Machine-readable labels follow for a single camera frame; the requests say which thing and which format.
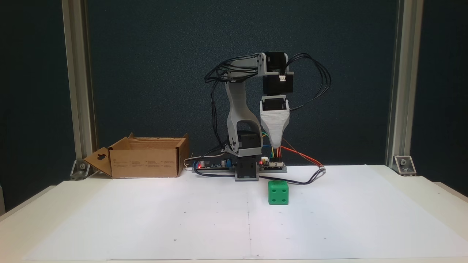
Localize circuit board with jumper pins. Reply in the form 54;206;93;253
258;156;288;173

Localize blue circuit board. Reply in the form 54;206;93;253
192;156;235;173

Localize aluminium profile post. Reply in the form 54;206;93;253
385;0;425;169
61;0;97;173

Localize red jumper wire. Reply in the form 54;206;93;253
275;145;324;169

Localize brown cardboard box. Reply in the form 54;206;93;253
83;133;190;179

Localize orange jumper wire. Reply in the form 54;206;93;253
279;138;324;168

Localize grey pivoting gripper jaw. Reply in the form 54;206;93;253
259;99;292;148

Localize metal corner bracket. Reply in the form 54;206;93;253
70;159;91;180
393;155;418;177

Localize thin white cable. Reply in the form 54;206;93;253
183;156;206;171

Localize black servo cable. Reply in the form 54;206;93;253
194;54;264;176
284;53;332;111

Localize green dice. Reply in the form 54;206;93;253
268;180;290;206

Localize black cable with white connector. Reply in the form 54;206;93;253
196;165;327;186

